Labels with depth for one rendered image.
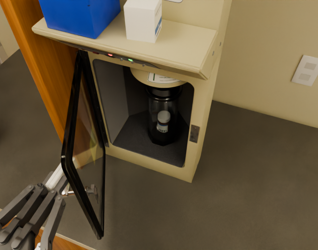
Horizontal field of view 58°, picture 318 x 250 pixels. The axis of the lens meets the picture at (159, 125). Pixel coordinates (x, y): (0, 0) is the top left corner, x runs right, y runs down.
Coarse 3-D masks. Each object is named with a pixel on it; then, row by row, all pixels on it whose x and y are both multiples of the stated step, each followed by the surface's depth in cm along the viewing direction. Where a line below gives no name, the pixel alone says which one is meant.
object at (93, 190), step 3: (93, 186) 65; (87, 189) 65; (90, 189) 65; (93, 189) 64; (96, 189) 65; (87, 192) 64; (90, 192) 65; (93, 192) 64; (96, 192) 65; (96, 195) 67; (96, 198) 66
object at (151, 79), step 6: (132, 72) 73; (138, 72) 71; (144, 72) 70; (150, 72) 69; (138, 78) 71; (144, 78) 70; (150, 78) 69; (156, 78) 69; (162, 78) 69; (168, 78) 69; (150, 84) 70; (156, 84) 70; (162, 84) 69; (168, 84) 70; (174, 84) 70; (180, 84) 70
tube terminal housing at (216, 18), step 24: (120, 0) 54; (192, 0) 49; (216, 0) 48; (192, 24) 53; (216, 24) 51; (216, 48) 56; (168, 72) 63; (216, 72) 70; (192, 120) 72; (192, 144) 80; (168, 168) 94; (192, 168) 88
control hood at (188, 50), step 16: (48, 32) 51; (64, 32) 51; (112, 32) 51; (160, 32) 51; (176, 32) 51; (192, 32) 51; (208, 32) 51; (96, 48) 50; (112, 48) 48; (128, 48) 48; (144, 48) 48; (160, 48) 48; (176, 48) 48; (192, 48) 48; (208, 48) 48; (160, 64) 48; (176, 64) 46; (192, 64) 45; (208, 64) 51
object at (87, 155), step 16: (80, 96) 64; (80, 112) 63; (80, 128) 62; (96, 128) 83; (64, 144) 50; (80, 144) 61; (96, 144) 81; (64, 160) 49; (80, 160) 60; (96, 160) 79; (80, 176) 59; (96, 176) 77; (96, 208) 74
